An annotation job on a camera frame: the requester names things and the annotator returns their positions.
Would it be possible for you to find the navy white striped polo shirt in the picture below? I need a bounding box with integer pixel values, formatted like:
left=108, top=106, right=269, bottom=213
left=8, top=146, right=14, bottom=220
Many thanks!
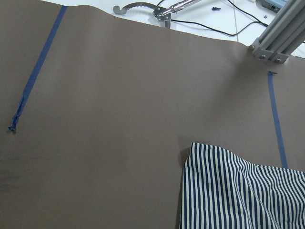
left=179, top=143, right=305, bottom=229

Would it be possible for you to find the metal reacher grabber stick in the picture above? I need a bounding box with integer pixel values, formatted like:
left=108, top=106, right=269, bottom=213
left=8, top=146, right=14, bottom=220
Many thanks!
left=113, top=0, right=200, bottom=29

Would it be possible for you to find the torn blue tape strip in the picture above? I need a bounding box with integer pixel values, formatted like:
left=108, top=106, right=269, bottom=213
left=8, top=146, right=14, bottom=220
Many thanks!
left=8, top=5, right=68, bottom=132

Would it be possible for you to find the short blue tape strip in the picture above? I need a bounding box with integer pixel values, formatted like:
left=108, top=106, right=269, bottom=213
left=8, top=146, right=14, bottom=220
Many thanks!
left=267, top=72, right=288, bottom=168

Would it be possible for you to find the aluminium frame post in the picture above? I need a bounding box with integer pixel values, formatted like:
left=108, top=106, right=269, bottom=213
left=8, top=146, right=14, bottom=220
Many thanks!
left=252, top=0, right=305, bottom=63

